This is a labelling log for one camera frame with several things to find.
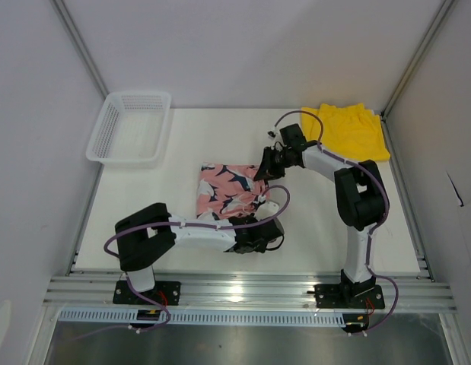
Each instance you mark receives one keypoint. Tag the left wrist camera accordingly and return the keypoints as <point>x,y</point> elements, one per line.
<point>265,207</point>

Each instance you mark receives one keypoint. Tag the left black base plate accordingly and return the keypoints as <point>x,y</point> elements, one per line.
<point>166,293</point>

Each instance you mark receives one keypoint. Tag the right corner frame post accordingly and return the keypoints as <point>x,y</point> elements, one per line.
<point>430,35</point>

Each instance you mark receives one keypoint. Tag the aluminium mounting rail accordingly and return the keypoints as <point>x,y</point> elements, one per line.
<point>244,291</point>

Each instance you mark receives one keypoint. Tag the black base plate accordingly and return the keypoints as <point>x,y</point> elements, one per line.
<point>335,296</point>
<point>166,293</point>

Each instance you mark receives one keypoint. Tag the slotted cable duct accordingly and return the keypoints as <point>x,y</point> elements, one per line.
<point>204,317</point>

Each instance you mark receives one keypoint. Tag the left corner frame post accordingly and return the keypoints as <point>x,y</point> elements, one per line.
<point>74,34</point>

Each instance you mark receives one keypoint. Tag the yellow shorts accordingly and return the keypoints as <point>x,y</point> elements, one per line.
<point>353,132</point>

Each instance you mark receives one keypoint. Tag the corner frame post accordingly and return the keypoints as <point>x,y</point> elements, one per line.
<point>74,34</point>
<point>430,35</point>

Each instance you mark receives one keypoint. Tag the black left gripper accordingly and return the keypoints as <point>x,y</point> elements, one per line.
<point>261,248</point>

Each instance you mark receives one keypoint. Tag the pink patterned shorts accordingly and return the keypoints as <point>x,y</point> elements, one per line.
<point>226,191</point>

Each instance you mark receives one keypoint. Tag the right side table rail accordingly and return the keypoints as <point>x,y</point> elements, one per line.
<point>402,217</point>

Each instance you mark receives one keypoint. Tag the white tray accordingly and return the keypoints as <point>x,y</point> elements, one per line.
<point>130,129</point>

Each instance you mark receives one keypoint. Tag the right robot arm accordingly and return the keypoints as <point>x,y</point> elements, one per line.
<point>362,201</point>

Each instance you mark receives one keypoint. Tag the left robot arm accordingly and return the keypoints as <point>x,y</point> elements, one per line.
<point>145,236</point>

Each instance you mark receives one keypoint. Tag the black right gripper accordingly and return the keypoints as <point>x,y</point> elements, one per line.
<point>266,170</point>

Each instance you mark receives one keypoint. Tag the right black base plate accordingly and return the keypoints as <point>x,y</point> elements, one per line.
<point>335,296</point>

